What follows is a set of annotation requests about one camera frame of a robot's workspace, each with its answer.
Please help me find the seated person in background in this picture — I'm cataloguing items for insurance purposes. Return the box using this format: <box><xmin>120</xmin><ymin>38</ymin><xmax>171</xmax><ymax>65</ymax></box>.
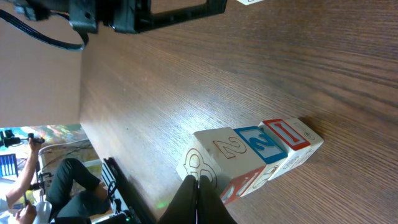
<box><xmin>1</xmin><ymin>138</ymin><xmax>110</xmax><ymax>223</ymax></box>

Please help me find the black frame at table edge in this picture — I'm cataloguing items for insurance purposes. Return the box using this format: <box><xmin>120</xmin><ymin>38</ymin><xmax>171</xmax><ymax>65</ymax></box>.
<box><xmin>101</xmin><ymin>157</ymin><xmax>156</xmax><ymax>224</ymax></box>

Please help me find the wooden block green A side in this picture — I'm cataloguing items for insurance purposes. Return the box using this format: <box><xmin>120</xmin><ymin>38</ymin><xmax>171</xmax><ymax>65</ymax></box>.
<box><xmin>217</xmin><ymin>126</ymin><xmax>287</xmax><ymax>205</ymax></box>

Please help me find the wooden block soccer ball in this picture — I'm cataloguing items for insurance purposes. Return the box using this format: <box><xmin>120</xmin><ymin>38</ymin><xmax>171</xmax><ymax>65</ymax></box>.
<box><xmin>237</xmin><ymin>0</ymin><xmax>263</xmax><ymax>6</ymax></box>

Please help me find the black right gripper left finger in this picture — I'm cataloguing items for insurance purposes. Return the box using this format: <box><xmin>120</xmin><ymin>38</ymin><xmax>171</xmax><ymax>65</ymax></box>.
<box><xmin>158</xmin><ymin>175</ymin><xmax>198</xmax><ymax>224</ymax></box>

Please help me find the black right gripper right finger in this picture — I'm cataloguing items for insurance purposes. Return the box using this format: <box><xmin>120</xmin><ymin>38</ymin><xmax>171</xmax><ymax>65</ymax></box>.
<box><xmin>197</xmin><ymin>175</ymin><xmax>237</xmax><ymax>224</ymax></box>

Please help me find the wooden block carrot drawing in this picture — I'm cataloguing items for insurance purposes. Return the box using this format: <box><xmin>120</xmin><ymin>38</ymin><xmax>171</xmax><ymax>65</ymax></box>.
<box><xmin>258</xmin><ymin>118</ymin><xmax>324</xmax><ymax>180</ymax></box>

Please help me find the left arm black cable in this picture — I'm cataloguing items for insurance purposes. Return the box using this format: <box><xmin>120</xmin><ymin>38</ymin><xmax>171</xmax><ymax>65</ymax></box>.
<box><xmin>0</xmin><ymin>8</ymin><xmax>90</xmax><ymax>52</ymax></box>

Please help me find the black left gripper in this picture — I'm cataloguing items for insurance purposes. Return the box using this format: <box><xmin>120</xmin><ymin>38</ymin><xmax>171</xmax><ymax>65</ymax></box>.
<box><xmin>68</xmin><ymin>0</ymin><xmax>227</xmax><ymax>34</ymax></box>

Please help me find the wooden block green N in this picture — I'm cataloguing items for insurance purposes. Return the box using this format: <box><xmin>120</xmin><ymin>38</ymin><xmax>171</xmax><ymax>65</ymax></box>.
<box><xmin>175</xmin><ymin>126</ymin><xmax>267</xmax><ymax>196</ymax></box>

